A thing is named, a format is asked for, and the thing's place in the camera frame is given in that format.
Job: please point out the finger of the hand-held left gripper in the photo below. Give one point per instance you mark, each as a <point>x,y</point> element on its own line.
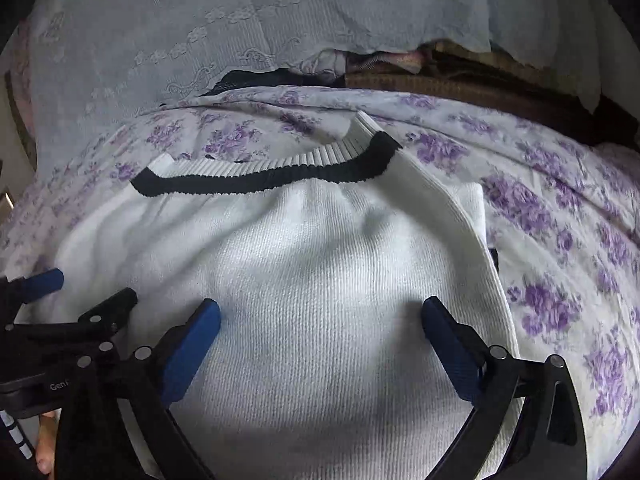
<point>45,281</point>
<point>112,307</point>

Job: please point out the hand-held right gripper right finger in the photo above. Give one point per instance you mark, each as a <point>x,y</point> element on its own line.
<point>447,350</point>

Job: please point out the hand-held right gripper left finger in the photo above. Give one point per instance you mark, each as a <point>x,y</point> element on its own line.
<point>192,350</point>

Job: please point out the white knit sweater black trim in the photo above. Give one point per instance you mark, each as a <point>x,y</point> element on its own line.
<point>325,270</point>

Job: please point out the person's left hand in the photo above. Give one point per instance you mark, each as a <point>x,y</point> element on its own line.
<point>46,440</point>

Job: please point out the purple floral bed sheet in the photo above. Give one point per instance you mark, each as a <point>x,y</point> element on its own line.
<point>550,220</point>

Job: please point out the pink mattress edge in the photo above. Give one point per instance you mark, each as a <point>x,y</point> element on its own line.
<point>21,70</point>

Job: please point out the brown folded blanket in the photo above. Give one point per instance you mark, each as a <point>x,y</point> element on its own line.
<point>475,90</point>

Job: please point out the black cloth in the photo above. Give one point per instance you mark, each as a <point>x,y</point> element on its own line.
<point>260,79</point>

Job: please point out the pink folded cloth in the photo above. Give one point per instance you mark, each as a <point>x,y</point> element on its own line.
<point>395,60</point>

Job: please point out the pale lace cloth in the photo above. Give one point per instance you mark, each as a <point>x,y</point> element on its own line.
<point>200,20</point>

